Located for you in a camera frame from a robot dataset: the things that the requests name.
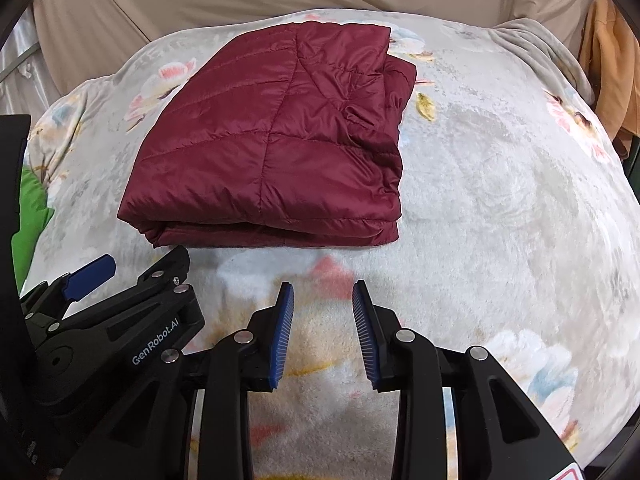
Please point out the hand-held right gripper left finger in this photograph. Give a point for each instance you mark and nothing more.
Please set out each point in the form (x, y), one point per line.
(281, 335)

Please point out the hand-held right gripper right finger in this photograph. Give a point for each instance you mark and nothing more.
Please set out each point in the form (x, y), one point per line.
(364, 335)

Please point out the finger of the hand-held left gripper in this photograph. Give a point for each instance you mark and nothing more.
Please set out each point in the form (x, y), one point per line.
(90, 274)
(125, 330)

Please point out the maroon quilted jacket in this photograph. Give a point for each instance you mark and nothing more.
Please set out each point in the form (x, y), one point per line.
(270, 140)

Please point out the green cloth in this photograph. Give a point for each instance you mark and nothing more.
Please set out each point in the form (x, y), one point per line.
(32, 230)

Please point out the floral fleece blanket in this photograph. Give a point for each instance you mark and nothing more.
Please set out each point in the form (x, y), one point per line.
(500, 200)

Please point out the shiny silver curtain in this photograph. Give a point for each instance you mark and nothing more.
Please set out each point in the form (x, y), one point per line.
(22, 60)

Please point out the orange cloth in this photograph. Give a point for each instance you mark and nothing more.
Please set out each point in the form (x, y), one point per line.
(607, 70)

